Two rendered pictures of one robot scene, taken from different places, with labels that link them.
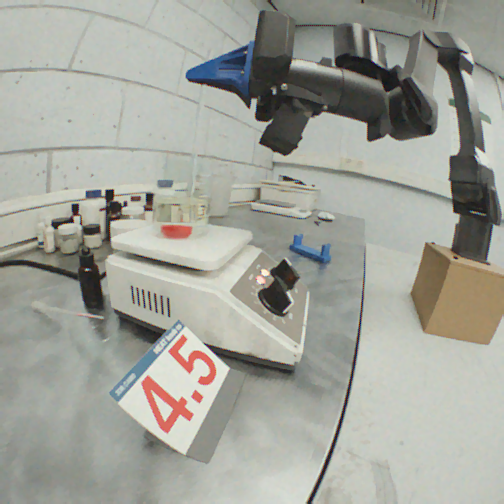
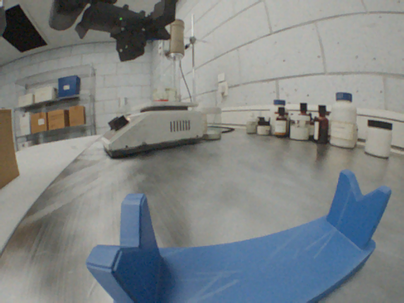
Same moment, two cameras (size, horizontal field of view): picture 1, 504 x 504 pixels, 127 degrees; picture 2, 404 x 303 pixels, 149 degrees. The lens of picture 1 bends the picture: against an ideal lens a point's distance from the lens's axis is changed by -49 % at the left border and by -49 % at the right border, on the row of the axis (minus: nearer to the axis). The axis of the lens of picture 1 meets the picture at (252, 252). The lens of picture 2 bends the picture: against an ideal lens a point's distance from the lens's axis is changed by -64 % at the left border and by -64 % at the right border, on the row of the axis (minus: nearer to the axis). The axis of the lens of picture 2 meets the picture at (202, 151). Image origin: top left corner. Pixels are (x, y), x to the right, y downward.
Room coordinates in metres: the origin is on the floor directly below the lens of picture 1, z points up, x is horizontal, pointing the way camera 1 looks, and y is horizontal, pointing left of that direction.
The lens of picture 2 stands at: (0.51, -0.16, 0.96)
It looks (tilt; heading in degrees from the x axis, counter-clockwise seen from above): 13 degrees down; 125
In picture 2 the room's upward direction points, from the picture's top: 1 degrees counter-clockwise
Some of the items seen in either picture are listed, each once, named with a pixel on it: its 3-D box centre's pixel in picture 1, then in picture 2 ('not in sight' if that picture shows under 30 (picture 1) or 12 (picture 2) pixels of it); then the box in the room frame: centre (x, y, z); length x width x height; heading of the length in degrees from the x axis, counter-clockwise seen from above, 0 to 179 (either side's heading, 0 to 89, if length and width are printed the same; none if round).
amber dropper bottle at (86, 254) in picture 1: (88, 273); not in sight; (0.21, 0.19, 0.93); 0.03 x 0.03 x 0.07
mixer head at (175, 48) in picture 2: not in sight; (171, 38); (-0.07, 0.39, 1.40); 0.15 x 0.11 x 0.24; 65
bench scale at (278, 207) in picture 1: (282, 208); not in sight; (1.14, -0.12, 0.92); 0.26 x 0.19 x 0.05; 67
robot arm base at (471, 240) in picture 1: (472, 238); not in sight; (0.25, -0.33, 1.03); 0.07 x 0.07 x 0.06; 61
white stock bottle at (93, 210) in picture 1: (93, 214); (279, 117); (0.44, 0.37, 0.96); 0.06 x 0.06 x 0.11
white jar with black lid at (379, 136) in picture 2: not in sight; (379, 137); (0.71, 0.19, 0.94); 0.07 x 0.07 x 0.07
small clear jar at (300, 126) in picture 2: (132, 221); (300, 127); (0.51, 0.29, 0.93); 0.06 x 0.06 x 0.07
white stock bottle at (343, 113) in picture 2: not in sight; (343, 119); (0.63, 0.26, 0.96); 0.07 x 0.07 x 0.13
